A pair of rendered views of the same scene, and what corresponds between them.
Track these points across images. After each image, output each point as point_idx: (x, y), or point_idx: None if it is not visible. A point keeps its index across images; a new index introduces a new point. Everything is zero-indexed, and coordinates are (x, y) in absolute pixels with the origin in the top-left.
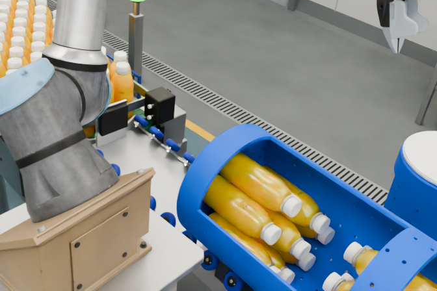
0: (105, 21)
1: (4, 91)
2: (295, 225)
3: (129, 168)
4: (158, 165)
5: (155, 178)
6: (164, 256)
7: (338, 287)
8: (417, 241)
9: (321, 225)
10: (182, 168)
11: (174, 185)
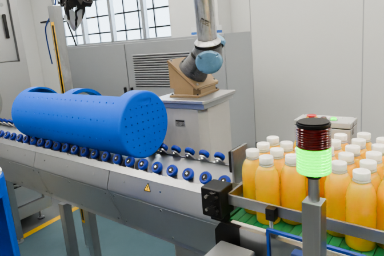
0: (196, 27)
1: None
2: None
3: (214, 171)
4: (195, 176)
5: (194, 171)
6: (164, 97)
7: None
8: (74, 90)
9: None
10: (178, 179)
11: (180, 171)
